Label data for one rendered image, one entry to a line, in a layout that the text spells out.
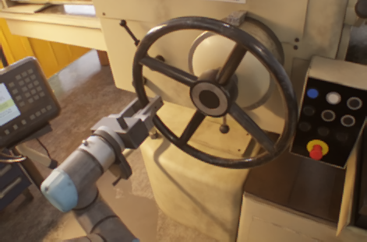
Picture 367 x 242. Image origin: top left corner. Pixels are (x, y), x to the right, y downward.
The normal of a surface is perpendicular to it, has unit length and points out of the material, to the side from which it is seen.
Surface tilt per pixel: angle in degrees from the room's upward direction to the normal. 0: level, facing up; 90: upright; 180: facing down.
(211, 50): 65
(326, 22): 90
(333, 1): 90
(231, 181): 0
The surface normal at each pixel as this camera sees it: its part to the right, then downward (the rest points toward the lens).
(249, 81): -0.37, 0.59
